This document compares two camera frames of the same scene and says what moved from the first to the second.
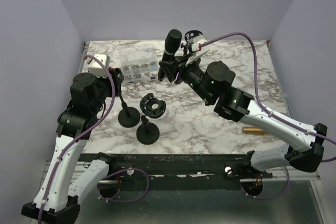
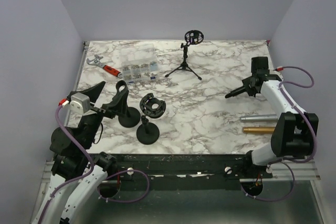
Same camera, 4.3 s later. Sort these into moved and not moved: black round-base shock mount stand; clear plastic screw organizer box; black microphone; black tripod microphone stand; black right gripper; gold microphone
Moved: black microphone; black right gripper
Not moved: black tripod microphone stand; clear plastic screw organizer box; black round-base shock mount stand; gold microphone
